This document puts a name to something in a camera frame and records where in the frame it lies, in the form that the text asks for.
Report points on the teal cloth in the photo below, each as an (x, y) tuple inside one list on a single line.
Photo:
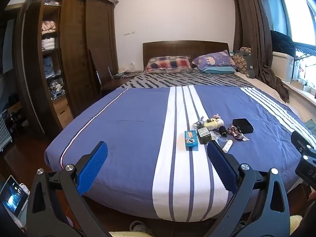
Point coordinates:
[(311, 127)]

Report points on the patterned brown bag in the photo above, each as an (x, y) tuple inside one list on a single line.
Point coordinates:
[(240, 63)]

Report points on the black metal rack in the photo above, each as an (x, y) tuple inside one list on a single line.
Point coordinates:
[(305, 50)]

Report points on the small pink toy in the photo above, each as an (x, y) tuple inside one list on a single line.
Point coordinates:
[(216, 116)]

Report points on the blue snack packet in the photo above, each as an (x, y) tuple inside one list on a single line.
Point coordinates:
[(191, 139)]

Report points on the black clothes pile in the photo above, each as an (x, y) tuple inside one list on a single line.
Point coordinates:
[(281, 43)]

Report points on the yellow plastic bottle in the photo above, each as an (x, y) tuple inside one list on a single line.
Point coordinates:
[(212, 124)]

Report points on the grey slippers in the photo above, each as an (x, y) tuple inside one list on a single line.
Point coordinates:
[(138, 227)]

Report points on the teal pillow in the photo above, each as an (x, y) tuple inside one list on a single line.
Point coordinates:
[(218, 69)]

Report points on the cream fluffy rug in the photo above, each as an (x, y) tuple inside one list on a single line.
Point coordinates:
[(295, 223)]

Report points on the pink patterned ribbon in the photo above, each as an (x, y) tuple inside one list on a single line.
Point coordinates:
[(235, 133)]

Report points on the person's right hand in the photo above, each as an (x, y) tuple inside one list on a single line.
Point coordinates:
[(312, 195)]

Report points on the blue folded clothes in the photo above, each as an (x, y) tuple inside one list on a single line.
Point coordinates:
[(50, 66)]

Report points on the white tube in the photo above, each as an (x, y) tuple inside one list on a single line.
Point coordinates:
[(227, 147)]

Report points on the blue white striped blanket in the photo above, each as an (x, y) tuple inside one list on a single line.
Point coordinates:
[(128, 128)]

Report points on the window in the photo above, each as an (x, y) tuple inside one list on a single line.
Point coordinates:
[(298, 9)]

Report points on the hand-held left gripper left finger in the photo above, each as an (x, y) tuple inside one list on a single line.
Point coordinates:
[(92, 164)]

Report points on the black box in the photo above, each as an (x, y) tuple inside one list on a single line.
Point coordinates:
[(242, 125)]

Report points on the tablet screen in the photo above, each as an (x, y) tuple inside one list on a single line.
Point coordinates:
[(13, 197)]

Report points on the pink folded clothes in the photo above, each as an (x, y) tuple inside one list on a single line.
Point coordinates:
[(48, 27)]

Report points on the wooden nightstand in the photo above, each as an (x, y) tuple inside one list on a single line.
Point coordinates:
[(112, 85)]

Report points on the white storage bin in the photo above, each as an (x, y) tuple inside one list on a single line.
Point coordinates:
[(282, 66)]

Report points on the purple elephant print pillow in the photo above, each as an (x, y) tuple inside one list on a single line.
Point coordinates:
[(214, 59)]

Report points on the grey green soft bag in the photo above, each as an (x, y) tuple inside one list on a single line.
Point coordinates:
[(251, 66)]

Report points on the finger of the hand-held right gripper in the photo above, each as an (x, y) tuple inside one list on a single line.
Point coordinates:
[(300, 140)]

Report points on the wooden headboard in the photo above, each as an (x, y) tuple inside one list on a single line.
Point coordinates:
[(185, 48)]

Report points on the mixed clothes heap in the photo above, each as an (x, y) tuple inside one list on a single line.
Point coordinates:
[(56, 88)]

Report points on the plaid pillow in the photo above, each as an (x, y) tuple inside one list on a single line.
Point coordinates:
[(167, 64)]

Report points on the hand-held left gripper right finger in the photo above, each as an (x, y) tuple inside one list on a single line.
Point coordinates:
[(221, 164)]

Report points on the white wall socket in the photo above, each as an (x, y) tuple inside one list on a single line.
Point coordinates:
[(132, 66)]

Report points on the clear plastic wrapper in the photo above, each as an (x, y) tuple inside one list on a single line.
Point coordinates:
[(215, 136)]

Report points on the dark green labelled box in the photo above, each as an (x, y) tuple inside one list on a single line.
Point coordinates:
[(203, 134)]

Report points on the black thread spool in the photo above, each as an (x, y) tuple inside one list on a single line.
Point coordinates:
[(223, 131)]

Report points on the wooden wardrobe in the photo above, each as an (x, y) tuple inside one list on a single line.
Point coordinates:
[(79, 54)]

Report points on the brown curtain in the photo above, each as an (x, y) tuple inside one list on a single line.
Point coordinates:
[(254, 29)]

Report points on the white radiator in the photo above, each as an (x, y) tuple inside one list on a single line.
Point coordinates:
[(5, 134)]

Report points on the grey zebra print sheet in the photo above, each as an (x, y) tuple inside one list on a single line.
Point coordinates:
[(172, 80)]

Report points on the white striped fabric basket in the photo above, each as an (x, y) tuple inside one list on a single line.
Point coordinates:
[(48, 44)]

